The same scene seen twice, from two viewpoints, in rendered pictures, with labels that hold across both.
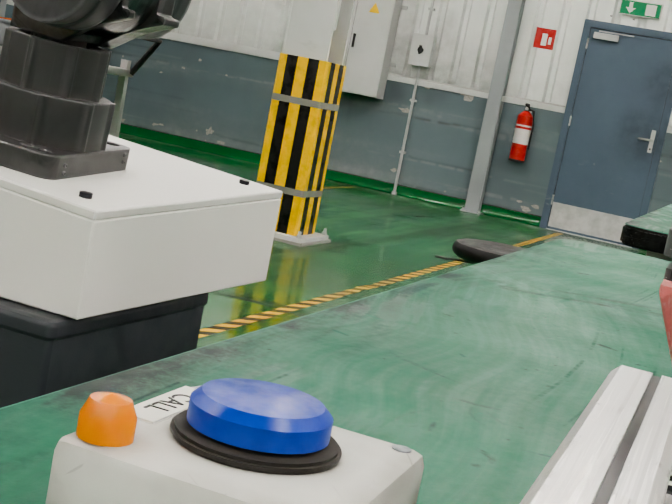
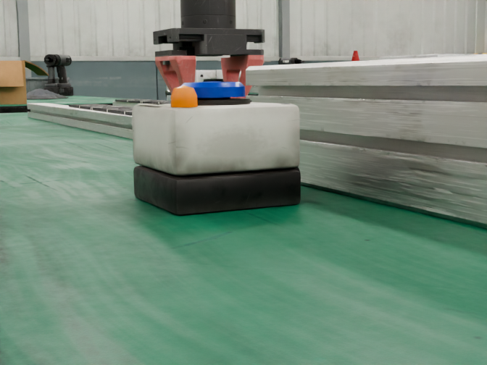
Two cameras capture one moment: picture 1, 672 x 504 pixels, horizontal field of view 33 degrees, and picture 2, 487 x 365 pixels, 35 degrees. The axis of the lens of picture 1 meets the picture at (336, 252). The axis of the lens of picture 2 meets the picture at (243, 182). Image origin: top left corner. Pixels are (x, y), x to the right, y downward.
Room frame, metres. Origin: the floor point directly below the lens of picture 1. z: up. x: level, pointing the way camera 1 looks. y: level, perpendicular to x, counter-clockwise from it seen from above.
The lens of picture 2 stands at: (-0.05, 0.33, 0.85)
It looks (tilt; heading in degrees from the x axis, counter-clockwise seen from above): 8 degrees down; 316
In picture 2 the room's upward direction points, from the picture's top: 1 degrees counter-clockwise
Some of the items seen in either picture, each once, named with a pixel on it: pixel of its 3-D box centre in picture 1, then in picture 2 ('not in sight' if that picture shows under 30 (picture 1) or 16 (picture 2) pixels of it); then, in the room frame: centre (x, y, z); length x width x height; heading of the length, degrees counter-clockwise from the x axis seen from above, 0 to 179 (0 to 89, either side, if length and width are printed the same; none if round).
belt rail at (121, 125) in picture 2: not in sight; (93, 119); (1.02, -0.37, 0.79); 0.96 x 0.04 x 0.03; 161
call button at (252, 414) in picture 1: (258, 429); (212, 97); (0.30, 0.01, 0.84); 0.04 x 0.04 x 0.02
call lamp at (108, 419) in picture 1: (108, 414); (183, 95); (0.28, 0.05, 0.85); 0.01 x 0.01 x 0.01
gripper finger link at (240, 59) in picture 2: not in sight; (221, 82); (0.55, -0.23, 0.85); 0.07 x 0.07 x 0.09; 72
